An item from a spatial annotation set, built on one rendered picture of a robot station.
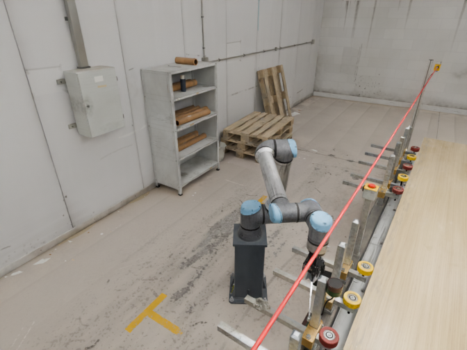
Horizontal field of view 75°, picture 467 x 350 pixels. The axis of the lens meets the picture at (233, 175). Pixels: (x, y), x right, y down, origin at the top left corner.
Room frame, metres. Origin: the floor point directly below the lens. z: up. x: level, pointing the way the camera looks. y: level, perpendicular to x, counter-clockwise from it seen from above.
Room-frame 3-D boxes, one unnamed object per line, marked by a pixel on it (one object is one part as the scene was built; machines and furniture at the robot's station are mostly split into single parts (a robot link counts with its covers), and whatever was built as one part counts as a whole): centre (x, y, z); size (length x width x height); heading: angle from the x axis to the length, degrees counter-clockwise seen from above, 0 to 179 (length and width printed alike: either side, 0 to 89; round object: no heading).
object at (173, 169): (3.89, 0.64, 0.78); 0.90 x 0.45 x 1.55; 148
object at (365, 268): (1.22, -0.71, 0.85); 0.08 x 0.08 x 0.11
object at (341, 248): (1.10, -0.51, 0.92); 0.04 x 0.04 x 0.48; 55
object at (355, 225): (1.31, -0.65, 0.90); 0.04 x 0.04 x 0.48; 55
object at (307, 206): (1.15, -0.35, 1.30); 0.12 x 0.12 x 0.09; 5
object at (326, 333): (0.82, -0.40, 0.85); 0.08 x 0.08 x 0.11
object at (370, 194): (1.52, -0.80, 1.18); 0.07 x 0.07 x 0.08; 55
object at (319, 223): (1.04, -0.37, 1.29); 0.10 x 0.09 x 0.12; 5
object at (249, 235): (1.87, -0.13, 0.65); 0.19 x 0.19 x 0.10
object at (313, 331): (0.88, -0.35, 0.85); 0.14 x 0.06 x 0.05; 145
